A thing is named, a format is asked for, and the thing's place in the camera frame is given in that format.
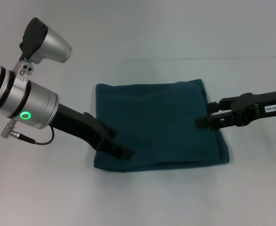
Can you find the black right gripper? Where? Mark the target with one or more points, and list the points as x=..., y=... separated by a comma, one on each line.
x=260, y=109

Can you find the blue t-shirt with FREE print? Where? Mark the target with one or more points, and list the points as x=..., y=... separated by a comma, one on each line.
x=161, y=131

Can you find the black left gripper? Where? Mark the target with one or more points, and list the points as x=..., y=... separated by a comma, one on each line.
x=79, y=127

